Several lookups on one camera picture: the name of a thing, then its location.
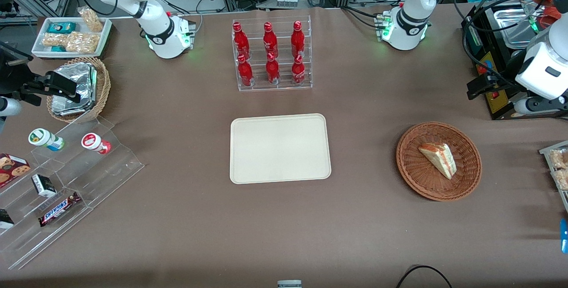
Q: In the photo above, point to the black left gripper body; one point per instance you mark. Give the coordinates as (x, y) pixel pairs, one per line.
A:
(506, 77)

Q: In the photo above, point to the triangular sandwich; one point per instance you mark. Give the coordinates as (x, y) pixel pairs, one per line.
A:
(440, 157)

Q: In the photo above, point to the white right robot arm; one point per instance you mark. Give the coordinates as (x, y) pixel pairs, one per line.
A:
(155, 30)

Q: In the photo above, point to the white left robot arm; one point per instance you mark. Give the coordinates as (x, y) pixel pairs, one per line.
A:
(410, 13)

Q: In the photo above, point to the light woven wicker basket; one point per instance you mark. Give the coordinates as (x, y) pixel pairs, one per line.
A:
(103, 88)

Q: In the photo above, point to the white rectangular snack tray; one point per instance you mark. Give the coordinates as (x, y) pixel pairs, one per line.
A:
(104, 35)

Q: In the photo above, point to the metal snack tray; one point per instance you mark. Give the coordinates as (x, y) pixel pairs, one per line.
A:
(546, 150)

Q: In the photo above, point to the brown round wicker basket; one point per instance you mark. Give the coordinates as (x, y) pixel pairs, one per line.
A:
(417, 168)

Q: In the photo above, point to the cream plastic tray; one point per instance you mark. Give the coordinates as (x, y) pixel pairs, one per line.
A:
(279, 148)

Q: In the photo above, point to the foil wrapped food pack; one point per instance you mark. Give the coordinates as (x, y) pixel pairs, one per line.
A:
(66, 107)
(82, 79)

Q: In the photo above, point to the red emergency button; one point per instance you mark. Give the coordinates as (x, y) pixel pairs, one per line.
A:
(483, 69)

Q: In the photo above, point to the black food warmer appliance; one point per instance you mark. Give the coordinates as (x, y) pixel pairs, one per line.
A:
(499, 107)

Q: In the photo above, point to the small teal packet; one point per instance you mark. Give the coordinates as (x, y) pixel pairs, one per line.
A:
(58, 49)

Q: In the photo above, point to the clear bag of crackers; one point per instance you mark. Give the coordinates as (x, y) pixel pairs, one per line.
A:
(53, 40)

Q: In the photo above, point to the large clear cracker bag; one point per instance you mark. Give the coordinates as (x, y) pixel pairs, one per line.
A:
(83, 43)

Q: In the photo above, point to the red lid yogurt cup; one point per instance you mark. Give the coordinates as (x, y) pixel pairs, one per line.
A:
(93, 141)

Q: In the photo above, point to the green lid yogurt cup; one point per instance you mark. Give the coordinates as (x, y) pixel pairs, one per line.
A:
(42, 138)

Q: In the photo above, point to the teal snack box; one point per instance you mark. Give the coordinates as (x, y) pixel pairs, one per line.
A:
(61, 27)

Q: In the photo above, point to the steel warmer pan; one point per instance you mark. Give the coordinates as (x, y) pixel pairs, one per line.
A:
(510, 26)

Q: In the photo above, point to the clear bag of peanuts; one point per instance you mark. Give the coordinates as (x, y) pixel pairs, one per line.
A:
(92, 19)

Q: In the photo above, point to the clear acrylic stepped stand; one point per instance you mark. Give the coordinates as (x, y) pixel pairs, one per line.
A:
(111, 168)

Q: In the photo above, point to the red cookie box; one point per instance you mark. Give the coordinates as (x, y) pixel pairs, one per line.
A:
(13, 168)

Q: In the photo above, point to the small black white box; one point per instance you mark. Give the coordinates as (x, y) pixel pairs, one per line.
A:
(43, 186)

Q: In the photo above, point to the clear bag of puffed snack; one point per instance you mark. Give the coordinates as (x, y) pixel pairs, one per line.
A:
(560, 159)
(562, 179)

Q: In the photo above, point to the snickers chocolate bar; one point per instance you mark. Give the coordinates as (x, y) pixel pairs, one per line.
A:
(59, 210)

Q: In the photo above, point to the dark snack packet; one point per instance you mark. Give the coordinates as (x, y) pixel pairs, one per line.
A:
(5, 219)

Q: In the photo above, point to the blue plastic item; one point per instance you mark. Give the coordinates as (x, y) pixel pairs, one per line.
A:
(564, 237)

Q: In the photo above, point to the clear acrylic bottle rack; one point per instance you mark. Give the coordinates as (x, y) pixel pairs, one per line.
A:
(306, 84)

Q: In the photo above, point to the red cola bottle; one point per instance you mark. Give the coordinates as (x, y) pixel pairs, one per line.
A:
(297, 41)
(270, 41)
(241, 41)
(272, 72)
(245, 74)
(298, 73)

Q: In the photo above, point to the white power strip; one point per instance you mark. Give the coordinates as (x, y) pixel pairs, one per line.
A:
(287, 1)

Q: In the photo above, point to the grey device edge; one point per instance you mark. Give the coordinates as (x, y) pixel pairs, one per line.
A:
(289, 284)

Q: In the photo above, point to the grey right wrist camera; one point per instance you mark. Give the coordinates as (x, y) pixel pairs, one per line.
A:
(9, 107)

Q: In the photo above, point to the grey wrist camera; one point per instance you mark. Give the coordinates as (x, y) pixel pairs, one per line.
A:
(9, 107)
(534, 106)

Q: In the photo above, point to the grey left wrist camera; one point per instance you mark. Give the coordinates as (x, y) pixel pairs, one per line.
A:
(534, 106)

